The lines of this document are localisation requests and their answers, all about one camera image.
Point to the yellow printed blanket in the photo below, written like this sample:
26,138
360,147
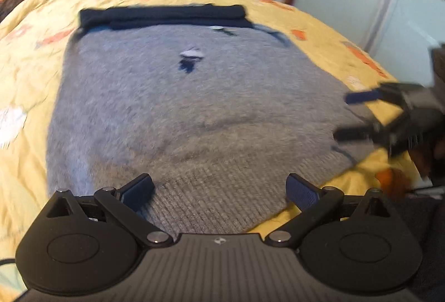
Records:
27,79

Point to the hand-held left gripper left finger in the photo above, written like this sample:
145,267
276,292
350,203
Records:
138,190

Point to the dark patterned jacket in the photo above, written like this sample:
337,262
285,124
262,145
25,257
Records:
10,6

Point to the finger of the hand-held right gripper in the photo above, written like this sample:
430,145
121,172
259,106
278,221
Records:
361,96
358,133

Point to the person's dark clothing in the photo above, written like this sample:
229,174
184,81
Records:
431,239

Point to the grey sweater with navy sleeves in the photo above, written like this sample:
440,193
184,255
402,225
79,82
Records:
194,107

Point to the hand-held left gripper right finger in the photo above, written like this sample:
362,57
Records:
303,192

